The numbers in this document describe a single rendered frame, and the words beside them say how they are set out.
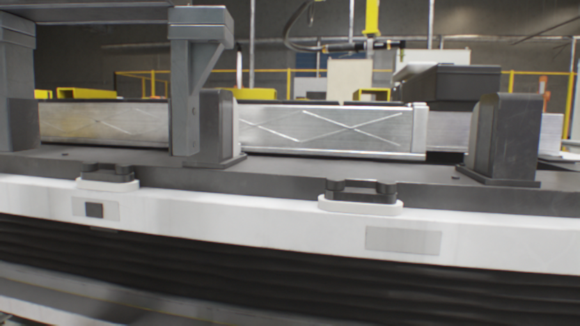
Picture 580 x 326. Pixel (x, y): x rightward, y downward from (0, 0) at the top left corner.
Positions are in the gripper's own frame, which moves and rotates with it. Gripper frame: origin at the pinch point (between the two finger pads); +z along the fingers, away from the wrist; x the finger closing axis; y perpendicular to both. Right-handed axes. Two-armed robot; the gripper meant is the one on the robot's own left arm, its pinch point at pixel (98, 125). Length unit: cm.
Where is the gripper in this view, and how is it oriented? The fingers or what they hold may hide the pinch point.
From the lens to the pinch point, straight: 25.7
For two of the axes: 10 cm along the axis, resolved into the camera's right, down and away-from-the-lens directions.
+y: 0.1, -1.1, 9.9
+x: -10.0, -0.2, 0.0
